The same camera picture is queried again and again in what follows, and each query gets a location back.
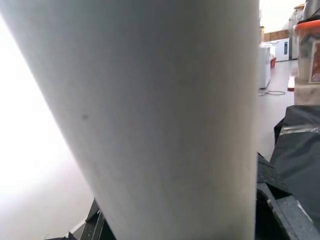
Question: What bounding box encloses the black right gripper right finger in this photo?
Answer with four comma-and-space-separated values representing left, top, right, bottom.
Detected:
254, 151, 320, 240

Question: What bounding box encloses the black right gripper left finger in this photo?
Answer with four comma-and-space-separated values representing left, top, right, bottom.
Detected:
68, 197, 118, 240

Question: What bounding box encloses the white plastic table leg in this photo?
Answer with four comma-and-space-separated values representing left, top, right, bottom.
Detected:
0, 0, 261, 240

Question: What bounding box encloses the black plastic table cloth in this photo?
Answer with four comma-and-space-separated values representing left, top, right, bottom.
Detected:
269, 104, 320, 223

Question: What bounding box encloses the beige cloth cover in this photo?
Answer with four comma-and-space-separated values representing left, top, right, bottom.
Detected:
293, 79, 320, 107

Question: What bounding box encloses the red white floor item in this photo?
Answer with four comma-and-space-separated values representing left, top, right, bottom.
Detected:
286, 74, 296, 92

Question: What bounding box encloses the white appliance cabinet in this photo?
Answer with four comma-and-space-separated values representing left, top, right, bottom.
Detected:
258, 41, 274, 90

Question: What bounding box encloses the clear storage box orange lid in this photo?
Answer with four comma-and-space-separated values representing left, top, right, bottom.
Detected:
293, 19, 320, 83

